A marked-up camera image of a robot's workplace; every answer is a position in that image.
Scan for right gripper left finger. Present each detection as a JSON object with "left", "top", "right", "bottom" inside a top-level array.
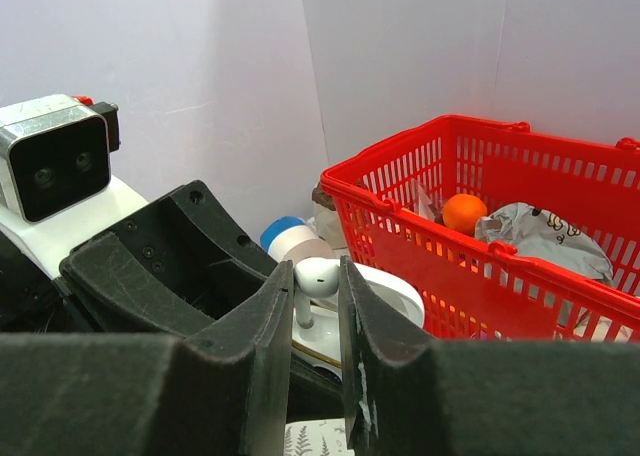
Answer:
[{"left": 1, "top": 262, "right": 294, "bottom": 455}]

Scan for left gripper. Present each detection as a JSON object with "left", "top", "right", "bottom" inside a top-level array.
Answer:
[{"left": 1, "top": 180, "right": 276, "bottom": 336}]

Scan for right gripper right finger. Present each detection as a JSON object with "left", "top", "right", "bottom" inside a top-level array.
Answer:
[{"left": 337, "top": 255, "right": 640, "bottom": 456}]

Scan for white earbud charging case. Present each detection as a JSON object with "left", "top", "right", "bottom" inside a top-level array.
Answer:
[{"left": 292, "top": 258, "right": 425, "bottom": 379}]

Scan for floral table mat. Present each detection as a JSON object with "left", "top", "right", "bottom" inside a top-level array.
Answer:
[{"left": 283, "top": 418, "right": 355, "bottom": 456}]

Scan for red plastic shopping basket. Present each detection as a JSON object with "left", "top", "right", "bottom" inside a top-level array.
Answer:
[{"left": 321, "top": 115, "right": 639, "bottom": 343}]

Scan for orange fruit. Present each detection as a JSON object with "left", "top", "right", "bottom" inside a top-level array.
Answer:
[{"left": 442, "top": 193, "right": 488, "bottom": 237}]

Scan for crumpled grey foil bag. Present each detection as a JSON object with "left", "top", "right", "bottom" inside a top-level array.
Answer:
[{"left": 475, "top": 202, "right": 614, "bottom": 286}]

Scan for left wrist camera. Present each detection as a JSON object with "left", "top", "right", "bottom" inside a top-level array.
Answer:
[{"left": 1, "top": 94, "right": 148, "bottom": 279}]

